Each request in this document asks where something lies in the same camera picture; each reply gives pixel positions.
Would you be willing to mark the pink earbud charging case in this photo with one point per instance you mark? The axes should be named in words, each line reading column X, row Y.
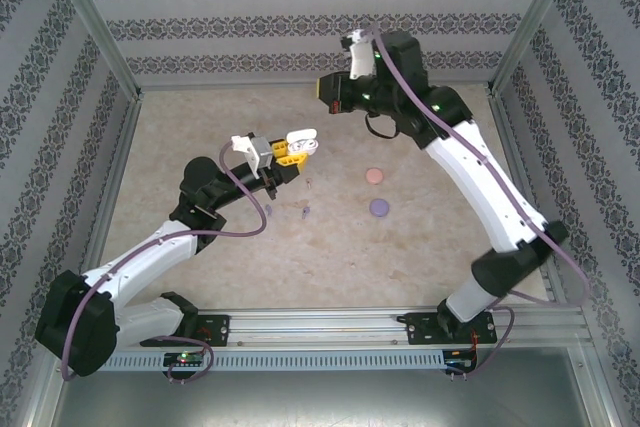
column 373, row 176

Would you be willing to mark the purple earbud charging case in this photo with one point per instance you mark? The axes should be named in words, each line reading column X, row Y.
column 379, row 207

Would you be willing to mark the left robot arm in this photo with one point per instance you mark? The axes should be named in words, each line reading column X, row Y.
column 145, row 252

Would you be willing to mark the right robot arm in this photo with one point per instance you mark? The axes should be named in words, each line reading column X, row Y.
column 480, row 182

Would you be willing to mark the grey metal sheet panel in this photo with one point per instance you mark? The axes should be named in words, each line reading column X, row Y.
column 320, row 402

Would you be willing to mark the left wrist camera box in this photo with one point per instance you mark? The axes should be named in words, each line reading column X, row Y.
column 261, row 154

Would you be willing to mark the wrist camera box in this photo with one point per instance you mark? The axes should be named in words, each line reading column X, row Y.
column 261, row 154
column 361, row 59

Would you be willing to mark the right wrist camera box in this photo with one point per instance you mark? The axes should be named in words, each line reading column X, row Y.
column 361, row 59

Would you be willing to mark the thin aluminium wall base rail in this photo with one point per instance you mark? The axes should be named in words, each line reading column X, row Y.
column 225, row 85

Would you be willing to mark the aluminium table side rail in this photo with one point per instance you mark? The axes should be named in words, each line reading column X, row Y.
column 510, row 147
column 117, row 157

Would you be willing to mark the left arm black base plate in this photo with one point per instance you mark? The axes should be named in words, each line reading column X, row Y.
column 215, row 329

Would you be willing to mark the wide aluminium mounting rail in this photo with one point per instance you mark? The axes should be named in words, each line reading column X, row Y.
column 310, row 327

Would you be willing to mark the aluminium frame post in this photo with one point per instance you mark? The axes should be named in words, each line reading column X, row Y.
column 532, row 22
column 92, row 22

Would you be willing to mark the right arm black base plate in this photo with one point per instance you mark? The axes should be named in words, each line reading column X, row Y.
column 422, row 327

